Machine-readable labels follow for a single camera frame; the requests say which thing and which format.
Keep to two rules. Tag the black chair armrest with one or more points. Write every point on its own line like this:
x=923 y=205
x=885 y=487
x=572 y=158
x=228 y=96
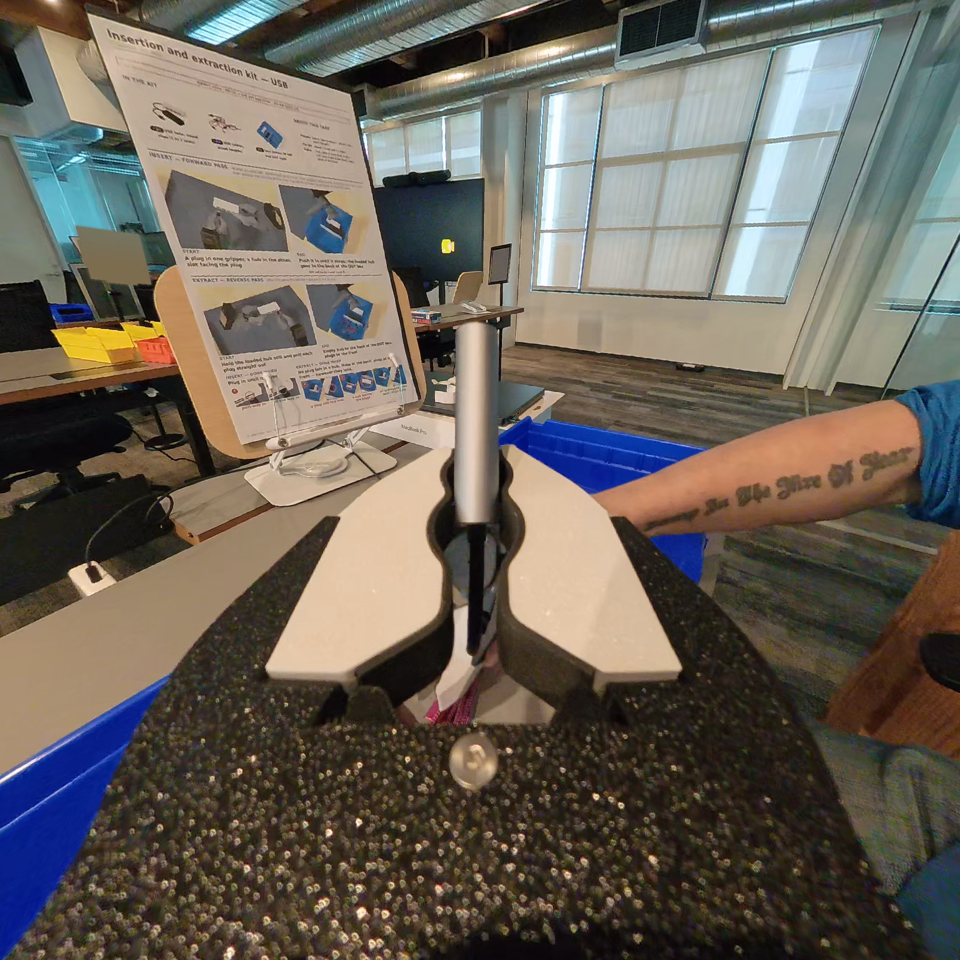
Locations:
x=941 y=664

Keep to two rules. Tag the yellow plastic bin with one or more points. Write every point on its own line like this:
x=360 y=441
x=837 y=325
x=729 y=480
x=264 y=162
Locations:
x=94 y=346
x=146 y=330

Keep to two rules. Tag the white laptop box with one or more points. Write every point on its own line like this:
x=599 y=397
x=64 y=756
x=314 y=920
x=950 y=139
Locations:
x=420 y=435

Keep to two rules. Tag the black office chair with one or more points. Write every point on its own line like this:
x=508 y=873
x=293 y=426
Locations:
x=30 y=315

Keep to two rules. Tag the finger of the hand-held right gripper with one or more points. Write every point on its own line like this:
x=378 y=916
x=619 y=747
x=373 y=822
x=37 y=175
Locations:
x=456 y=679

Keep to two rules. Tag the grey framed screen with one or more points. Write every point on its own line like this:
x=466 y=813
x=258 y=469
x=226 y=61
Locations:
x=112 y=300

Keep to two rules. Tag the black box on table edge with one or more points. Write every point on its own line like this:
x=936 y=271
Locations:
x=45 y=540

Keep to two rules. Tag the wooden top desk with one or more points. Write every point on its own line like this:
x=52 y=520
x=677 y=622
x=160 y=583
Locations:
x=495 y=309
x=45 y=375

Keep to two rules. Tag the printed instruction board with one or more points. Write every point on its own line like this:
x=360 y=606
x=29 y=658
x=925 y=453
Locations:
x=247 y=225

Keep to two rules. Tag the blue plastic bin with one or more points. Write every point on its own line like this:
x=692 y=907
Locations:
x=45 y=825
x=570 y=450

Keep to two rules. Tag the small blue bin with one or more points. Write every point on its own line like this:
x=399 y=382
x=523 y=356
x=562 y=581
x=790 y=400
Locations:
x=67 y=315

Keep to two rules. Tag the person's right forearm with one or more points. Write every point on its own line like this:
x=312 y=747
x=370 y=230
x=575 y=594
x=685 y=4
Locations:
x=750 y=487

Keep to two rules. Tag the large black monitor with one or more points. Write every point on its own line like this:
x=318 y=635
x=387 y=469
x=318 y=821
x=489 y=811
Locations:
x=427 y=225

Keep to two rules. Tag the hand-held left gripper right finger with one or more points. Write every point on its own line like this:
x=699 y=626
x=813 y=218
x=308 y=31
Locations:
x=585 y=592

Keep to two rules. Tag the grey usb hub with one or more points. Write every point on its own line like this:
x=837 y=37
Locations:
x=478 y=420

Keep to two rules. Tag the beige chair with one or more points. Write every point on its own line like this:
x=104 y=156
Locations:
x=469 y=286

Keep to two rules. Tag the white power adapter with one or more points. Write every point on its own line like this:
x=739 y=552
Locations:
x=79 y=586

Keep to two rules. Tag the person's jeans leg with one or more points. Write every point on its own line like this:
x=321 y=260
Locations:
x=885 y=810

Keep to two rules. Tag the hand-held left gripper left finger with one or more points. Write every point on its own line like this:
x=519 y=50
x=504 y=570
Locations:
x=375 y=585

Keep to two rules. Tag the small blue red box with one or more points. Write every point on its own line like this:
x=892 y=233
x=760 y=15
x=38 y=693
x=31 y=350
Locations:
x=425 y=316

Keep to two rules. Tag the orange plastic bin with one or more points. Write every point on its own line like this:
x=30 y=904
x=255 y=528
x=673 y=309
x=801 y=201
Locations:
x=157 y=351

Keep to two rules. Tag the ceiling air vent unit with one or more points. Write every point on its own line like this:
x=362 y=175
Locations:
x=660 y=34

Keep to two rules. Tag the black sign stand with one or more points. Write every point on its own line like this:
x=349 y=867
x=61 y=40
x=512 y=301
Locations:
x=500 y=262

